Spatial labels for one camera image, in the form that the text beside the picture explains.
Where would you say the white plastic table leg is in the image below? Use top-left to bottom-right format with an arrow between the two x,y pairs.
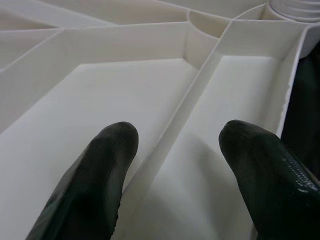
268,0 -> 320,23

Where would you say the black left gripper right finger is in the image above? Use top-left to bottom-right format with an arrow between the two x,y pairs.
218,119 -> 320,240

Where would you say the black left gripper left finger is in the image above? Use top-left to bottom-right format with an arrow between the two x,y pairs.
26,121 -> 140,240

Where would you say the white plastic table top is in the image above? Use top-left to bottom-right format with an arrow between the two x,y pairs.
0,0 -> 320,240

